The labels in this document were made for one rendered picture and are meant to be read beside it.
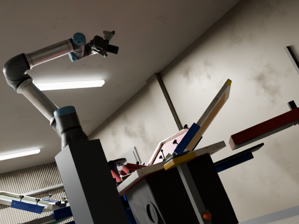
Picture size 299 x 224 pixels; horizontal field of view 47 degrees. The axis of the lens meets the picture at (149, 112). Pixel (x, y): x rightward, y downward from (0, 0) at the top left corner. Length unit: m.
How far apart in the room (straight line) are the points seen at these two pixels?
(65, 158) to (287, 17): 3.99
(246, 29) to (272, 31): 0.43
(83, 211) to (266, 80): 3.98
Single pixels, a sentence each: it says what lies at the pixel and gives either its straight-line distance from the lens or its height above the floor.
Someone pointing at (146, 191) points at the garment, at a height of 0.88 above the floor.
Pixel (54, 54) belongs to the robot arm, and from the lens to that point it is 2.02.
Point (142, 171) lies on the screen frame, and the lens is 1.85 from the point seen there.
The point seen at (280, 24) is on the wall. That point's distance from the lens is 5.17.
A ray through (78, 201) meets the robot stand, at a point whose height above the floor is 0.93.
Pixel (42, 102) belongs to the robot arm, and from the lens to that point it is 2.02.
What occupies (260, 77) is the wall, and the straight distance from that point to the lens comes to 5.29.
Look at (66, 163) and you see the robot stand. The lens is 1.76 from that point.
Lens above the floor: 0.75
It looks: 15 degrees up
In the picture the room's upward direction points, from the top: 22 degrees counter-clockwise
